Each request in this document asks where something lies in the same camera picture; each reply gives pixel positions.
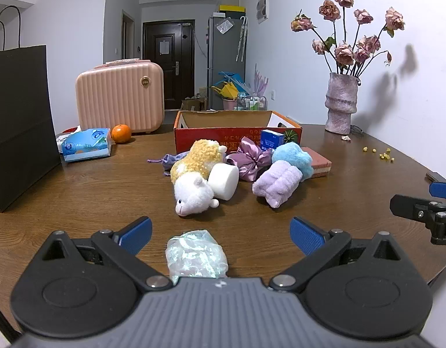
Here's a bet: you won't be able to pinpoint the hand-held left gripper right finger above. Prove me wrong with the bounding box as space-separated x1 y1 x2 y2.
269 216 408 292

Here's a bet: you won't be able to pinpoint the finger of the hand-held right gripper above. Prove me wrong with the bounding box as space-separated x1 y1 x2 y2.
429 180 446 201
389 195 446 225

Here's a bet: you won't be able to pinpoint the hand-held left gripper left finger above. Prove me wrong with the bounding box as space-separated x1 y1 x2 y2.
34 216 174 292

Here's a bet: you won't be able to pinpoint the purple plush towel roll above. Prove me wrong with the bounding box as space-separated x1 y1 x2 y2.
252 161 304 209

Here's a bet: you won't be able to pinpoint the clear plastic bag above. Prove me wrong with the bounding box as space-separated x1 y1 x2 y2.
165 230 228 285

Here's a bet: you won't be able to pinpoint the pink white layered sponge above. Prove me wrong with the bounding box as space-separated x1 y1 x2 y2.
300 147 332 179

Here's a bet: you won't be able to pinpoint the yellow white plush sheep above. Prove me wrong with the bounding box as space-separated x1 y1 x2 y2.
170 139 228 218

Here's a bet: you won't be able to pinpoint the purple drawstring pouch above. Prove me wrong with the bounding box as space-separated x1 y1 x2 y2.
148 152 189 171

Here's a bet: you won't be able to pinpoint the white foam cylinder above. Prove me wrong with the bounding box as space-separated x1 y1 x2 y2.
207 163 240 202

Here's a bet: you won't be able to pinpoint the red cardboard box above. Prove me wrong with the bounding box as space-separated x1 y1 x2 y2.
173 110 302 155

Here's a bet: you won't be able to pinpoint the scattered yellow crumbs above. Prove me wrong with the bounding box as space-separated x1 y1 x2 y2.
362 146 394 162

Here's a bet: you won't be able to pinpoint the small blue carton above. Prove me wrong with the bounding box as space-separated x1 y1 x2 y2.
260 129 286 152

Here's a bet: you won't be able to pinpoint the blue tissue pack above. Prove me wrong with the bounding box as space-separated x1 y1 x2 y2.
60 128 112 163

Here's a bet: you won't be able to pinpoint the orange mandarin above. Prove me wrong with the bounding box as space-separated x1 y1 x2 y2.
111 124 132 144

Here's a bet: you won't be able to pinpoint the pink textured vase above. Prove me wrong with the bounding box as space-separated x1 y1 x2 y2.
324 72 360 135

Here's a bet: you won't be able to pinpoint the red white packet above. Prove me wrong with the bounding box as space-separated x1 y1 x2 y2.
56 126 81 143

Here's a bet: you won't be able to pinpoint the pink ribbed suitcase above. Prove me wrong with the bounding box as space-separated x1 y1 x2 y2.
75 59 165 135

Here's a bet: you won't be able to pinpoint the brown floor cardboard box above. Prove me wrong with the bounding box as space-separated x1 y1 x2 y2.
181 96 205 111

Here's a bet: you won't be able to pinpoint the purple plastic hanger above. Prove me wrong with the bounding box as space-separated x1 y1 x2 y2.
252 63 270 97

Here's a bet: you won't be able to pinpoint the dark brown entrance door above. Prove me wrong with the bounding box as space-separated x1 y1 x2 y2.
142 21 193 111

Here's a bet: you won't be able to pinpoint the black paper bag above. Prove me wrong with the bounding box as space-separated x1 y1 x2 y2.
0 5 62 213

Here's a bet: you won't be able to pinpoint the dried pink roses bouquet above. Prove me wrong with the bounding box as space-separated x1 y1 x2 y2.
290 0 405 78

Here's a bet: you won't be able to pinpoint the blue plastic stool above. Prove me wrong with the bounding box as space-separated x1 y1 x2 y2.
219 70 245 84

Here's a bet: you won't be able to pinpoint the interior side door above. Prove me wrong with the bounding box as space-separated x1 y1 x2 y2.
121 10 135 60

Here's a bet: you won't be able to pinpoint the grey refrigerator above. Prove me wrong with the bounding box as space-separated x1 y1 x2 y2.
207 12 246 111

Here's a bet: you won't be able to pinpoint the white folded umbrella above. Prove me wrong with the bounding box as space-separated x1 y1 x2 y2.
236 16 248 62

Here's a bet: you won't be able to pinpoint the wire cart with bottles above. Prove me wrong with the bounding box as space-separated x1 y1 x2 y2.
235 92 269 111

